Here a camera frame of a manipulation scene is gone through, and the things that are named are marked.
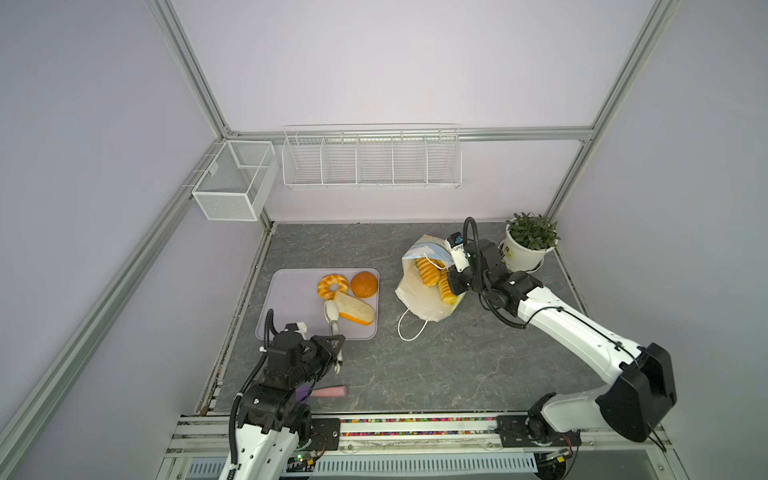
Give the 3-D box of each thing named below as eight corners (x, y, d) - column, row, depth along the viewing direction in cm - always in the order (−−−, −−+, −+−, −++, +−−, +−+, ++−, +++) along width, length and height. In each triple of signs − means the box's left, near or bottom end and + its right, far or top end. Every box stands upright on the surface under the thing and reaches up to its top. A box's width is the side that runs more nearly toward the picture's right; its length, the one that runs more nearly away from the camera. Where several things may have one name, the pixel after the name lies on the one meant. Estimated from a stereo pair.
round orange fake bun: (351, 299, 100) (350, 293, 97) (354, 278, 105) (352, 271, 102) (376, 299, 100) (376, 292, 96) (377, 278, 105) (377, 271, 102)
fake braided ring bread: (317, 299, 100) (315, 296, 99) (321, 278, 106) (320, 274, 104) (347, 299, 100) (346, 296, 99) (349, 278, 106) (348, 274, 104)
